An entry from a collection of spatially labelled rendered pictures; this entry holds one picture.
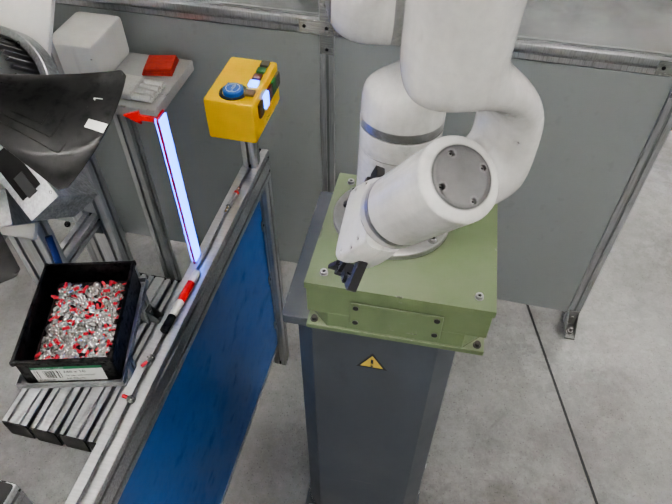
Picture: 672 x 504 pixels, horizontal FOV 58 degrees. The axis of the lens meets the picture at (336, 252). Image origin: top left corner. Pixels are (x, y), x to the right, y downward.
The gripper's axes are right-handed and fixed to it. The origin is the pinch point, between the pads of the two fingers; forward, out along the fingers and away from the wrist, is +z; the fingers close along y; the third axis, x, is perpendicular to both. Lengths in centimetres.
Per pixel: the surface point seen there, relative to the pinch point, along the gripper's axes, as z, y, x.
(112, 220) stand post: 97, -10, -39
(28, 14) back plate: 43, -35, -60
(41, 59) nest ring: 40, -26, -54
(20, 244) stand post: 80, 4, -55
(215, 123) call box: 36.8, -23.7, -20.9
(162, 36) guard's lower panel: 83, -60, -40
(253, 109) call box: 30.2, -26.3, -15.1
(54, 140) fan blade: 19.8, -5.8, -43.3
